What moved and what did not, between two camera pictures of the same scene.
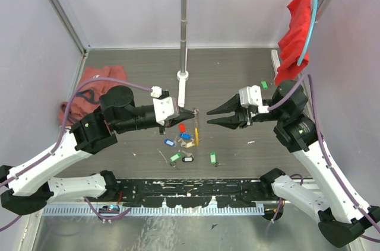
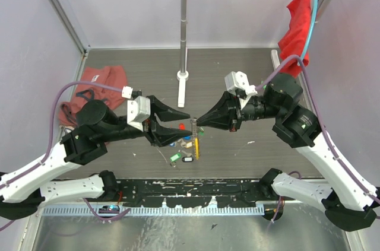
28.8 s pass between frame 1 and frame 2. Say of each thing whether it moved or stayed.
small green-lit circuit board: stayed
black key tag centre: stayed
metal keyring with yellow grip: moved
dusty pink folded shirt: stayed
